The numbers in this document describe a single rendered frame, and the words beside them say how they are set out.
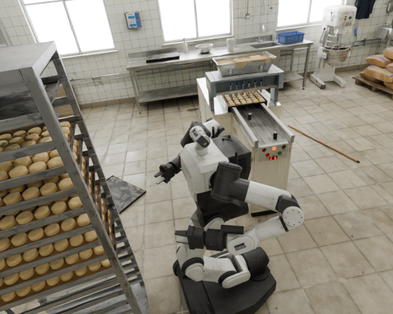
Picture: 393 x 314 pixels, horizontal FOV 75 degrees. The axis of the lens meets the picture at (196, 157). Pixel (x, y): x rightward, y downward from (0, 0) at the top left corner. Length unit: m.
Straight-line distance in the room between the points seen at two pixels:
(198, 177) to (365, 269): 1.74
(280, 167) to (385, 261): 1.08
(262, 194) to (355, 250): 1.68
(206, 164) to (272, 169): 1.23
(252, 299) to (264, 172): 0.98
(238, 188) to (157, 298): 1.42
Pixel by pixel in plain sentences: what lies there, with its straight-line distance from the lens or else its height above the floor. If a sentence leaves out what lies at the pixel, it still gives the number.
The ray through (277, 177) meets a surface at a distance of 2.37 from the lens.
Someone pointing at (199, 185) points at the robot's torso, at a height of 1.20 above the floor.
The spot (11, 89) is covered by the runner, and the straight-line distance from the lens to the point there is 0.83.
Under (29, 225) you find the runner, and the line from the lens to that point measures 1.06.
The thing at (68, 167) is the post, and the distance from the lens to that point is 0.87.
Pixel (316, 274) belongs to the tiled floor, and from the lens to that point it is 2.38.
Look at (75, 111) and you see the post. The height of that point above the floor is 1.53.
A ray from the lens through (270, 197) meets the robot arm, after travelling 1.03.
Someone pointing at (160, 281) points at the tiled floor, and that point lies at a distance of 2.31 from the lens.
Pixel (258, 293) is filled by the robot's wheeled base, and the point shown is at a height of 0.17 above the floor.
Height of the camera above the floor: 1.94
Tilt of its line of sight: 34 degrees down
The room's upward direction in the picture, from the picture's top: 7 degrees counter-clockwise
